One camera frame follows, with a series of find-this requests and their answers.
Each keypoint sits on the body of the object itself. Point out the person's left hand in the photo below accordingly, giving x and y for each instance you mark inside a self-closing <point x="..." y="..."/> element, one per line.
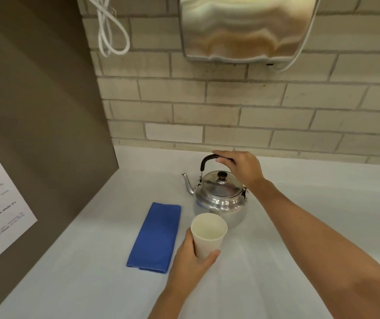
<point x="186" y="267"/>

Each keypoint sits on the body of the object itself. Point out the person's right hand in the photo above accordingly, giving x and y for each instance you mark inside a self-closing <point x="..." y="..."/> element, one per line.
<point x="244" y="167"/>

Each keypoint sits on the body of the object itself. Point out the person's right fingers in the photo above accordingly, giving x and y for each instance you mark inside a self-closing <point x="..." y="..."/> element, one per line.
<point x="224" y="157"/>

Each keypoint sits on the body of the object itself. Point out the person's left thumb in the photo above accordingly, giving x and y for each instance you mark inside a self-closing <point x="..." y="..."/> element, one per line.
<point x="209" y="259"/>

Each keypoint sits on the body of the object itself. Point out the white paper cup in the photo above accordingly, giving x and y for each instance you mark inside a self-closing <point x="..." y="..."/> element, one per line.
<point x="207" y="239"/>

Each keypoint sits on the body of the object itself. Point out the silver metal kettle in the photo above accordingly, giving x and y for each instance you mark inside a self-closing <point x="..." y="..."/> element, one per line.
<point x="221" y="197"/>

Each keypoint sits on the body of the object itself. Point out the person's right forearm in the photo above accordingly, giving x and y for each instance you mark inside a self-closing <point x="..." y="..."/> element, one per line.
<point x="322" y="249"/>

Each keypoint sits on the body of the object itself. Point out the person's left forearm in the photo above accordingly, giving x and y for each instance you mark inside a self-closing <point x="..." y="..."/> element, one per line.
<point x="173" y="302"/>

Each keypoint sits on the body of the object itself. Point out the kettle lid with black knob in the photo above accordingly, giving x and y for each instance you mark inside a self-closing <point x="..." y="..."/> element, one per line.
<point x="222" y="184"/>

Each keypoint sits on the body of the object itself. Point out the blue folded cloth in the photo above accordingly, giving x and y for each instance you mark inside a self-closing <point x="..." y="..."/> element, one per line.
<point x="155" y="237"/>

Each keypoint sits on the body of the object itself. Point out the stainless steel hand dryer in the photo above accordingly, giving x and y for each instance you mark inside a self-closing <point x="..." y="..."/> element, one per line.
<point x="248" y="28"/>

